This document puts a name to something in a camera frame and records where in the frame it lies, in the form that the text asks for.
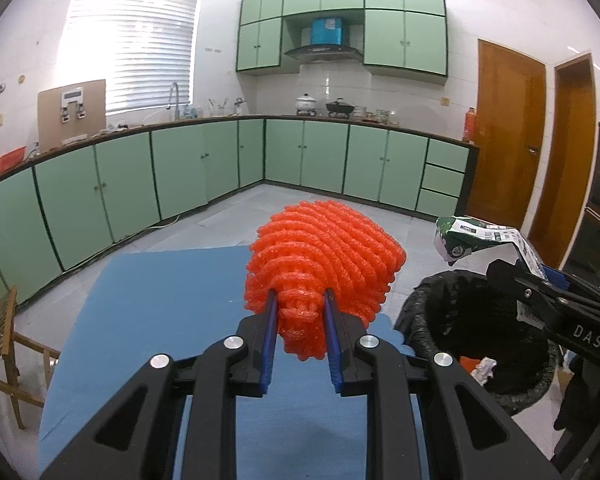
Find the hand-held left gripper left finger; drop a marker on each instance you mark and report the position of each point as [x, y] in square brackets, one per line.
[267, 350]

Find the green kitchen cabinets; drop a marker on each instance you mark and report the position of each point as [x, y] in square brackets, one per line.
[130, 180]
[405, 30]

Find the green printed packet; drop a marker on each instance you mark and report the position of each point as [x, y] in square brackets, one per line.
[460, 240]

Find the white device on cardboard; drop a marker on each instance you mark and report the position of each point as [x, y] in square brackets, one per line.
[72, 95]

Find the green lower kitchen cabinets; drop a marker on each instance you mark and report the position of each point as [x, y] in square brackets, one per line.
[130, 180]

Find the green upper kitchen cabinets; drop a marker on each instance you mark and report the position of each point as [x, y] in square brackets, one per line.
[405, 30]

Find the wooden door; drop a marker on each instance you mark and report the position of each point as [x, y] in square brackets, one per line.
[505, 135]
[570, 160]

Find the red bottle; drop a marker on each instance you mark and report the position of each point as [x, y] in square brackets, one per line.
[469, 125]

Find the white window blinds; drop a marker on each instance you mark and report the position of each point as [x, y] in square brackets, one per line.
[130, 45]

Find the white tissue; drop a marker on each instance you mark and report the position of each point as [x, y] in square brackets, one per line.
[485, 371]

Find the blue box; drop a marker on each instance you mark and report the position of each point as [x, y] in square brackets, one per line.
[327, 31]

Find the red basin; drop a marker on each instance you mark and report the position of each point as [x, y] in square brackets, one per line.
[9, 159]

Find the blue table mat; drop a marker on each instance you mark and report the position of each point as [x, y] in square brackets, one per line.
[155, 310]

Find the bin with black bag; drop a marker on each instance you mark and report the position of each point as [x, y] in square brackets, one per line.
[470, 320]

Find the black wok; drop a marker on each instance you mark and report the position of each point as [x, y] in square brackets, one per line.
[340, 108]

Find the white pot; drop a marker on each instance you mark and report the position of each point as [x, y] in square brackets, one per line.
[305, 104]

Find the metal faucet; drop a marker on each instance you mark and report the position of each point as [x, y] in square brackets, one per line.
[175, 97]

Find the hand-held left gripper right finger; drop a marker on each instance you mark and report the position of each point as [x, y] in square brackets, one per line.
[332, 350]

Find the red foam net sleeve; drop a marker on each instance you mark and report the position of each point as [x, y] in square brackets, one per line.
[330, 255]

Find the range hood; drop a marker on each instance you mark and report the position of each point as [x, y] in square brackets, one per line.
[322, 52]

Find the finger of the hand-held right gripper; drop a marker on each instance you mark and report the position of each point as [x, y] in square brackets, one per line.
[555, 276]
[510, 277]

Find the brown cardboard board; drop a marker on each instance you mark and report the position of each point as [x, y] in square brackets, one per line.
[47, 120]

